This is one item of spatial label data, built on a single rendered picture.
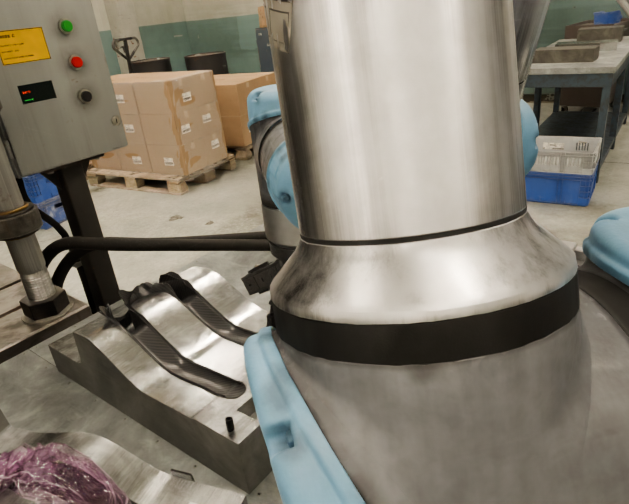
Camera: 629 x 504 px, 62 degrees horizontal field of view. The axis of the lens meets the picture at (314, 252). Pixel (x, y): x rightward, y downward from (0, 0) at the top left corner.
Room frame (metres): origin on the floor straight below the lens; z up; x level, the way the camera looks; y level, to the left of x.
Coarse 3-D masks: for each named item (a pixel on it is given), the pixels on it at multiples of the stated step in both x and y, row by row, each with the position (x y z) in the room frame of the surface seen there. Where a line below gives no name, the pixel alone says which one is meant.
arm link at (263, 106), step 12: (252, 96) 0.49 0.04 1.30; (264, 96) 0.48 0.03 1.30; (276, 96) 0.47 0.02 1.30; (252, 108) 0.49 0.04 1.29; (264, 108) 0.48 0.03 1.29; (276, 108) 0.47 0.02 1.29; (252, 120) 0.48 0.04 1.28; (264, 120) 0.48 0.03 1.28; (276, 120) 0.46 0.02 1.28; (252, 132) 0.49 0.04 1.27; (264, 132) 0.46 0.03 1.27; (252, 144) 0.50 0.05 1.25; (264, 180) 0.48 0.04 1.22; (264, 192) 0.49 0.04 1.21; (264, 204) 0.49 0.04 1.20
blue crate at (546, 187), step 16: (528, 176) 3.30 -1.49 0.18; (544, 176) 3.25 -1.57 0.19; (560, 176) 3.18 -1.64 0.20; (576, 176) 3.14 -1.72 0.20; (592, 176) 3.12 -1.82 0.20; (528, 192) 3.30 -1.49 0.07; (544, 192) 3.24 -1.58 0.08; (560, 192) 3.19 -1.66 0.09; (576, 192) 3.14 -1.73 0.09; (592, 192) 3.30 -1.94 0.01
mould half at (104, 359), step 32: (224, 288) 0.85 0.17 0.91; (96, 320) 0.75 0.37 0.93; (160, 320) 0.75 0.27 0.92; (192, 320) 0.76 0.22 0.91; (256, 320) 0.78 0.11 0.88; (64, 352) 0.78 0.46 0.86; (96, 352) 0.69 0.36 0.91; (128, 352) 0.68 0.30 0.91; (192, 352) 0.70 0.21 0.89; (224, 352) 0.69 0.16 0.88; (96, 384) 0.71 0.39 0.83; (128, 384) 0.64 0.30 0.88; (160, 384) 0.63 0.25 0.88; (160, 416) 0.60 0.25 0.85; (192, 416) 0.55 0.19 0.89; (224, 416) 0.54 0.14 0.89; (192, 448) 0.55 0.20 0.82; (224, 448) 0.51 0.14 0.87; (256, 448) 0.51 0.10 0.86; (256, 480) 0.50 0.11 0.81
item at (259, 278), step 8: (264, 264) 0.58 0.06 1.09; (272, 264) 0.52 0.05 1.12; (280, 264) 0.51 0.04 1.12; (248, 272) 0.58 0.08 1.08; (256, 272) 0.54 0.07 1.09; (264, 272) 0.53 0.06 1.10; (272, 272) 0.52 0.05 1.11; (248, 280) 0.56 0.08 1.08; (256, 280) 0.55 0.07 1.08; (264, 280) 0.53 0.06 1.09; (272, 280) 0.52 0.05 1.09; (248, 288) 0.56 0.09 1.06; (256, 288) 0.55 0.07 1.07; (264, 288) 0.54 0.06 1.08
